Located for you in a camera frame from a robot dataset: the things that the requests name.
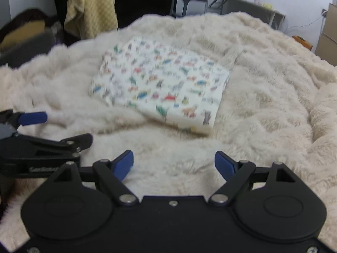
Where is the dark folding desk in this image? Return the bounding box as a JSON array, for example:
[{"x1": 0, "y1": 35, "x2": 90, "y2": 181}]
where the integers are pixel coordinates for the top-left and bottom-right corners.
[{"x1": 205, "y1": 0, "x2": 286, "y2": 30}]

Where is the cream fluffy blanket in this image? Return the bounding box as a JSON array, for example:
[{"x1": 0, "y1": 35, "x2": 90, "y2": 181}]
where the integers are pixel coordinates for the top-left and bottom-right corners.
[{"x1": 1, "y1": 13, "x2": 336, "y2": 247}]

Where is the brown cardboard box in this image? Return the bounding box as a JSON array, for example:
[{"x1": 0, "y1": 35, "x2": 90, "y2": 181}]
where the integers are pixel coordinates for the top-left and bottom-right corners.
[{"x1": 315, "y1": 3, "x2": 337, "y2": 66}]

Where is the yellow hanging towel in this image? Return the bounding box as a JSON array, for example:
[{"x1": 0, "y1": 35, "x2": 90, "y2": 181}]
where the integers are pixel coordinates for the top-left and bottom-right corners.
[{"x1": 64, "y1": 0, "x2": 118, "y2": 39}]

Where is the orange object on floor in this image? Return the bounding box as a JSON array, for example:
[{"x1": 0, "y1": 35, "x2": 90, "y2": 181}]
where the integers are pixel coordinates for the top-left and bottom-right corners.
[{"x1": 292, "y1": 35, "x2": 313, "y2": 51}]

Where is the white cartoon print garment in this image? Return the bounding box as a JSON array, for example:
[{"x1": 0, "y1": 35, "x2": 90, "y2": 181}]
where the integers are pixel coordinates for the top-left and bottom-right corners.
[{"x1": 89, "y1": 37, "x2": 230, "y2": 135}]

